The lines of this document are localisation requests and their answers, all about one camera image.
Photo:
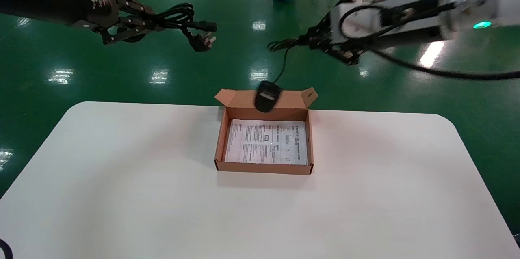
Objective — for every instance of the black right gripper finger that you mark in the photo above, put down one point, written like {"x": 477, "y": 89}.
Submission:
{"x": 317, "y": 31}
{"x": 341, "y": 57}

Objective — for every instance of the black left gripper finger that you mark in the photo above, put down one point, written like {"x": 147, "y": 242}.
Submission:
{"x": 138, "y": 9}
{"x": 130, "y": 31}

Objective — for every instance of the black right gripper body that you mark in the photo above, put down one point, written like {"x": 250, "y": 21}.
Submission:
{"x": 327, "y": 31}

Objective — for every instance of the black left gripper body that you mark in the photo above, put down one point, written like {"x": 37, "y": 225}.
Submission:
{"x": 97, "y": 13}

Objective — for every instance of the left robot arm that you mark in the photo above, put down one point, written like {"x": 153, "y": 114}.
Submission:
{"x": 36, "y": 5}

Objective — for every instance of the brown cardboard box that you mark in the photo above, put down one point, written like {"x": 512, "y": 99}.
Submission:
{"x": 266, "y": 161}

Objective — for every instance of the white printed paper sheet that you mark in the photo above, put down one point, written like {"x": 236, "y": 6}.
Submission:
{"x": 266, "y": 141}

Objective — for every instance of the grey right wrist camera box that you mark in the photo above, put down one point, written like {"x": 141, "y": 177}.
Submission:
{"x": 361, "y": 21}

